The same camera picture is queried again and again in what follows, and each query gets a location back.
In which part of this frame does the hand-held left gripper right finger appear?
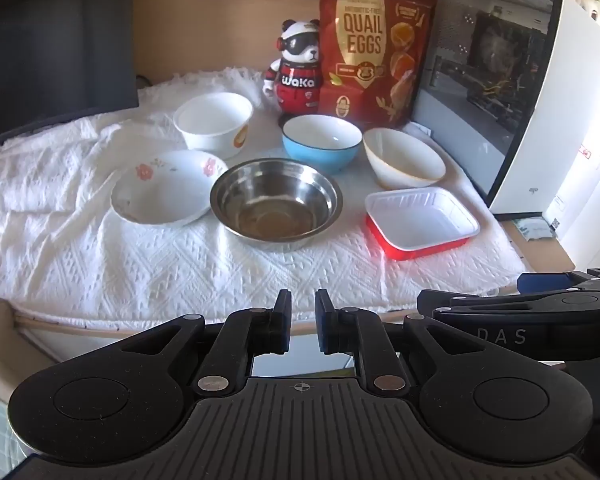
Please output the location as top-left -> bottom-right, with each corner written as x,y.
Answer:
314,288 -> 486,401

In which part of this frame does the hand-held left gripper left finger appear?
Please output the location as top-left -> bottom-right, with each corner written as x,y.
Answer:
116,288 -> 293,401

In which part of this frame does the red rectangular foil tray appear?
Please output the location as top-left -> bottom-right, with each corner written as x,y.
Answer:
364,186 -> 481,262

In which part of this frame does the black monitor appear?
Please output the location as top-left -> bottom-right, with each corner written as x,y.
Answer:
0,0 -> 140,143

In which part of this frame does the red snack bag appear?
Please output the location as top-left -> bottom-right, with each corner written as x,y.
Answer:
319,0 -> 436,131

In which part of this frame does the cream bowl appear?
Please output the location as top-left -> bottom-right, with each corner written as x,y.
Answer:
363,127 -> 447,191

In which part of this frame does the blue bowl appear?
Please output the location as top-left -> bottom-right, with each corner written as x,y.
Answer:
281,114 -> 363,175

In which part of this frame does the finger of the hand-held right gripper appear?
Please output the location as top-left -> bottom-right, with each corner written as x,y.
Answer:
417,287 -> 572,315
517,267 -> 600,295

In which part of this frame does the white bowl with orange print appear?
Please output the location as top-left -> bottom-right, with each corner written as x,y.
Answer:
173,92 -> 254,161

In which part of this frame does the stainless steel bowl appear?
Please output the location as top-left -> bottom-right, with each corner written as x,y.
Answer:
210,158 -> 343,253

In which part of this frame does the white textured cloth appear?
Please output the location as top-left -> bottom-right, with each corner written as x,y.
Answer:
0,66 -> 531,331

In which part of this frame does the panda figurine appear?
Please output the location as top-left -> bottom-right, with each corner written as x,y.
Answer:
264,19 -> 326,115

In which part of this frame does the white floral bowl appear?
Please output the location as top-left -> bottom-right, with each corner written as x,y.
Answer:
110,150 -> 229,227

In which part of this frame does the small paper packet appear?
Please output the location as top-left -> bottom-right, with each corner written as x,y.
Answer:
512,216 -> 556,242

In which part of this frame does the white computer case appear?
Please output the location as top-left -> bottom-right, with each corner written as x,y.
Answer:
410,0 -> 600,271

